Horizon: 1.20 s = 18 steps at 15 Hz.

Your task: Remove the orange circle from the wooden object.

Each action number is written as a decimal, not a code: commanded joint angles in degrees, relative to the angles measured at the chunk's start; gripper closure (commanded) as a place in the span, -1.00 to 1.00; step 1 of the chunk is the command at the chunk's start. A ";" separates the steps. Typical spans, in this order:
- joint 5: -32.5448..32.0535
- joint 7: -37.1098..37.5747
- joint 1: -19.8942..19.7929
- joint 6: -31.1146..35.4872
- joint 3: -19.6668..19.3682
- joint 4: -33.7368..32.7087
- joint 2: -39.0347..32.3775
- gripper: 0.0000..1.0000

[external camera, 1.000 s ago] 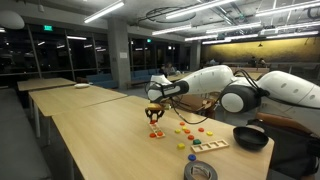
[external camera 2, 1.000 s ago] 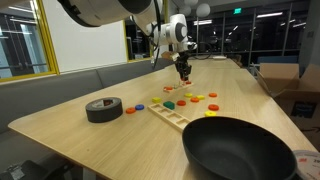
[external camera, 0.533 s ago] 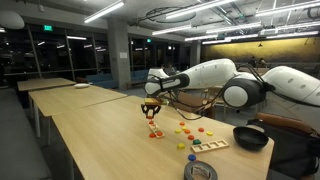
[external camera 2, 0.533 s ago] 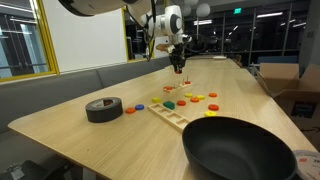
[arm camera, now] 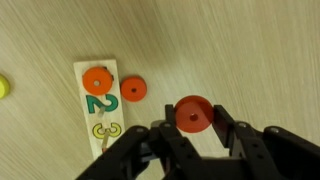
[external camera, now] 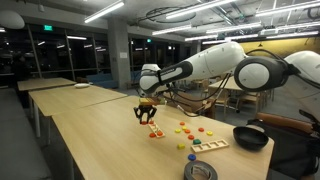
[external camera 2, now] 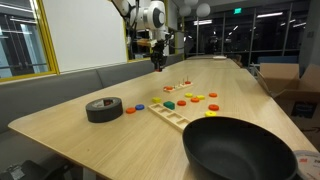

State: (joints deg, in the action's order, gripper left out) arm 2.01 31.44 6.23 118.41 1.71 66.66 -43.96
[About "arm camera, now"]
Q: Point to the yellow wooden block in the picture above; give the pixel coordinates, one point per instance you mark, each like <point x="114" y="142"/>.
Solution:
<point x="3" y="87"/>

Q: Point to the wooden numbered peg board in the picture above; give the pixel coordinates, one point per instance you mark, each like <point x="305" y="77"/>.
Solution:
<point x="91" y="117"/>

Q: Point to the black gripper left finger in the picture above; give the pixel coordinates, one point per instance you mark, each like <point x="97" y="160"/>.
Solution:
<point x="160" y="153"/>

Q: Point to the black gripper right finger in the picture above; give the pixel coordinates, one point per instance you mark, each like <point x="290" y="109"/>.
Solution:
<point x="266" y="153"/>

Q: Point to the orange wooden disc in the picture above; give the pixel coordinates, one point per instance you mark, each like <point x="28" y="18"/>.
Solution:
<point x="200" y="110"/>
<point x="128" y="85"/>
<point x="90" y="80"/>

